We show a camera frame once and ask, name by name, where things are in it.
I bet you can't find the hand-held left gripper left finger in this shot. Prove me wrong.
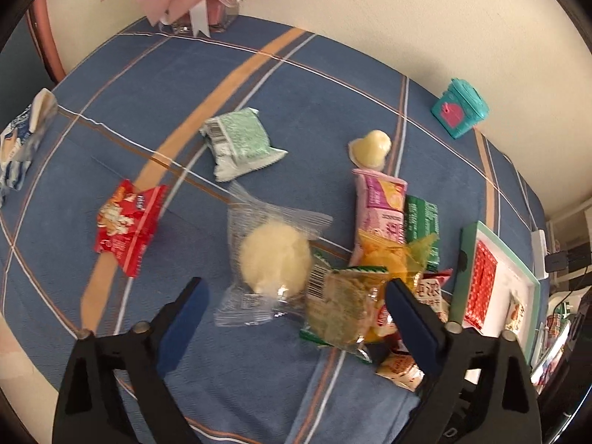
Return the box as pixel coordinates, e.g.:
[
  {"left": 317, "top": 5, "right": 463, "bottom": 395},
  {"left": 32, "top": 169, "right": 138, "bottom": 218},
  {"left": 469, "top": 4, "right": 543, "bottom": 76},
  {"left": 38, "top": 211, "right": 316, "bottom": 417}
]
[{"left": 52, "top": 276, "right": 210, "bottom": 444}]

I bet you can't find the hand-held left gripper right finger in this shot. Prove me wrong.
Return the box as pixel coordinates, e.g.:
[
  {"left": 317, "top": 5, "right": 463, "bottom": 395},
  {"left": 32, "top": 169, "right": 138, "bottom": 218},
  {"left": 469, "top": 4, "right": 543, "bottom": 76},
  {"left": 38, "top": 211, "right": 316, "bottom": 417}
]
[{"left": 385, "top": 277, "right": 543, "bottom": 444}]

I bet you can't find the yellow bread packet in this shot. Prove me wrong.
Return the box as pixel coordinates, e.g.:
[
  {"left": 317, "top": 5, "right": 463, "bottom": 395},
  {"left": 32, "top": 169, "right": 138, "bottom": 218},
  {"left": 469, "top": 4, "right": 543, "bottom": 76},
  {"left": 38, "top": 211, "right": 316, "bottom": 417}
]
[{"left": 351, "top": 231, "right": 440, "bottom": 287}]

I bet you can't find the dark green snack packet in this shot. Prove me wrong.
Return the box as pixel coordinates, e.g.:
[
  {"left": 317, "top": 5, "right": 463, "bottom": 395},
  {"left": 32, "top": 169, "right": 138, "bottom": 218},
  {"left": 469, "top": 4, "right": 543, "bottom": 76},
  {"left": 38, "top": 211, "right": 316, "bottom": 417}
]
[{"left": 402, "top": 194, "right": 440, "bottom": 273}]

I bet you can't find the white box with teal rim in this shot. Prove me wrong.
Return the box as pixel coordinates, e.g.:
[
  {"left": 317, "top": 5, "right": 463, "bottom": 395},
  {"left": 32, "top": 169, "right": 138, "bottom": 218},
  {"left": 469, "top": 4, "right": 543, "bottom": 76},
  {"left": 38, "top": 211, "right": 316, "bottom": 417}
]
[{"left": 448, "top": 221, "right": 542, "bottom": 366}]

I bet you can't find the pink snack packet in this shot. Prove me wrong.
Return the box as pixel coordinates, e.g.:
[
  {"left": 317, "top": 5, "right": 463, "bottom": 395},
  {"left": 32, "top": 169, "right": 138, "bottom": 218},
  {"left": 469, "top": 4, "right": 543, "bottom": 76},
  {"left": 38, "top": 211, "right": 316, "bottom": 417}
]
[{"left": 349, "top": 169, "right": 408, "bottom": 264}]

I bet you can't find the red white snack packet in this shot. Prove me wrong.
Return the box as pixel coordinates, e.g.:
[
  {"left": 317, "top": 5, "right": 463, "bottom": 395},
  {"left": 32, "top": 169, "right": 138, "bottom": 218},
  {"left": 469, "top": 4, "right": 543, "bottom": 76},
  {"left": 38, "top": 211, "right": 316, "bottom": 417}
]
[{"left": 411, "top": 268, "right": 454, "bottom": 324}]

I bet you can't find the orange white snack packet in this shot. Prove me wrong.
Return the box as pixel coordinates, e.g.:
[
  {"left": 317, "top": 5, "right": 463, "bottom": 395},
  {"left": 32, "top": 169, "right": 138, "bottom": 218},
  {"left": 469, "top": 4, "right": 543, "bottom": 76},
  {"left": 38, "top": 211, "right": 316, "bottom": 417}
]
[{"left": 376, "top": 351, "right": 425, "bottom": 391}]

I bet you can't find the green-edged cracker packet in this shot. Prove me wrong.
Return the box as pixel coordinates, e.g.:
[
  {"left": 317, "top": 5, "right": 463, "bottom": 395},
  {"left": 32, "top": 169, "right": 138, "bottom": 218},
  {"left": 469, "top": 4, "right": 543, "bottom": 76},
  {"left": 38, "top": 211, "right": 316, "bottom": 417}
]
[{"left": 300, "top": 250, "right": 398, "bottom": 364}]

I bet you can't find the red dotted packet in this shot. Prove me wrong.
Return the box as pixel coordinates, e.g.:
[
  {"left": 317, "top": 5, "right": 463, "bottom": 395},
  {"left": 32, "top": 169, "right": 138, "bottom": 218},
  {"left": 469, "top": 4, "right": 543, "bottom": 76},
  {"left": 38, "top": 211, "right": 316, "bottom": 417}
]
[{"left": 462, "top": 239, "right": 499, "bottom": 330}]

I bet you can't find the small orange packet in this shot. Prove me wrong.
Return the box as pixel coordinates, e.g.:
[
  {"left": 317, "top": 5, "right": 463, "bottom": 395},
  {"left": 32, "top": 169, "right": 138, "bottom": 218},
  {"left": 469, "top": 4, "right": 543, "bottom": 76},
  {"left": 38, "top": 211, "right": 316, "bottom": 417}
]
[{"left": 504, "top": 300, "right": 527, "bottom": 334}]

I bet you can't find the clear packet with round pastry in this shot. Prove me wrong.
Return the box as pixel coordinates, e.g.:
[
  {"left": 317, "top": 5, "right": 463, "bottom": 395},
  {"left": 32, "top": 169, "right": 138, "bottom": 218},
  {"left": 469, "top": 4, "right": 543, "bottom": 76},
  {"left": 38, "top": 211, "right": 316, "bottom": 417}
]
[{"left": 213, "top": 182, "right": 334, "bottom": 329}]

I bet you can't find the white power strip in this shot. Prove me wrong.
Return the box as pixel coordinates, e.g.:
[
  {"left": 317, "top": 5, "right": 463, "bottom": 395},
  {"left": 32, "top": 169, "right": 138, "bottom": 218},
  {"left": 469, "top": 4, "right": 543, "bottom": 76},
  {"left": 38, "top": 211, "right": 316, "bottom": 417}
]
[{"left": 531, "top": 229, "right": 550, "bottom": 280}]

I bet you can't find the black charger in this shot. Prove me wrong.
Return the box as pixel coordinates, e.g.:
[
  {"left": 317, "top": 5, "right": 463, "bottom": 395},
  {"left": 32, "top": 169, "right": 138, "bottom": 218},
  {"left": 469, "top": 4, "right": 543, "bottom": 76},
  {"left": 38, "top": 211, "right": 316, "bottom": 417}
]
[{"left": 545, "top": 250, "right": 592, "bottom": 273}]

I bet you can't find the heart-shaped jelly cup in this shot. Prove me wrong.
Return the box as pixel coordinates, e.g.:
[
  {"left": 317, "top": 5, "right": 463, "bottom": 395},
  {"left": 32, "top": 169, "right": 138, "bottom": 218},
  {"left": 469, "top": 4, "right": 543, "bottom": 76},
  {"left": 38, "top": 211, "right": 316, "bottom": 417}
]
[{"left": 348, "top": 129, "right": 392, "bottom": 171}]

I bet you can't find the light green snack packet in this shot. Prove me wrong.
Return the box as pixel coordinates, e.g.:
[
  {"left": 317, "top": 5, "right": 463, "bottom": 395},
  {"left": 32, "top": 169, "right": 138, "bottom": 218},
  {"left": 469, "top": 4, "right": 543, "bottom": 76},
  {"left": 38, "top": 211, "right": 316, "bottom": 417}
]
[{"left": 200, "top": 107, "right": 288, "bottom": 182}]

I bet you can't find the teal toy house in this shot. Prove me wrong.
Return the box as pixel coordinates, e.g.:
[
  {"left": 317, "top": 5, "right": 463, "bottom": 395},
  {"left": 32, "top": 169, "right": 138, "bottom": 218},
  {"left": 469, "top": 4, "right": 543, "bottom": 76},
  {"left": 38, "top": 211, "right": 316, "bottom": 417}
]
[{"left": 431, "top": 78, "right": 490, "bottom": 139}]

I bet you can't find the blue plaid blanket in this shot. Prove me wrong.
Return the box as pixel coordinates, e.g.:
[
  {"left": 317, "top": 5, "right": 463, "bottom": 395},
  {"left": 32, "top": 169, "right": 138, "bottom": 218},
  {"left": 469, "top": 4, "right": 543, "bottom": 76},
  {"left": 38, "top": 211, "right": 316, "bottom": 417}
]
[{"left": 0, "top": 14, "right": 551, "bottom": 444}]

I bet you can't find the blue white snack bag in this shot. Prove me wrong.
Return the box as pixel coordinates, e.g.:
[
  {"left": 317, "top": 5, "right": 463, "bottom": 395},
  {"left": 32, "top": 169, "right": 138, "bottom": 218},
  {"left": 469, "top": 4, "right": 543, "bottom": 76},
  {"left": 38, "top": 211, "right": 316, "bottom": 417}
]
[{"left": 0, "top": 88, "right": 58, "bottom": 204}]

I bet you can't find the clear pink box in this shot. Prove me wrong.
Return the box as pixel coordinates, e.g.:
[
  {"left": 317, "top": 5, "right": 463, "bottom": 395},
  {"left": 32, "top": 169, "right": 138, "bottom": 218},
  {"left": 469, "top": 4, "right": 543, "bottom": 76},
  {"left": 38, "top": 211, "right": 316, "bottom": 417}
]
[{"left": 159, "top": 0, "right": 241, "bottom": 35}]

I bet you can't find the pink curved rail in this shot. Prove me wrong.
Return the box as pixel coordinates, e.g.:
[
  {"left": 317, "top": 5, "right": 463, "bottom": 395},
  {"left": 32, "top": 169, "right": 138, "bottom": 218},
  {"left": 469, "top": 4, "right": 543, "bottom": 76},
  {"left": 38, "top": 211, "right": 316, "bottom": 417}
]
[{"left": 25, "top": 0, "right": 68, "bottom": 84}]

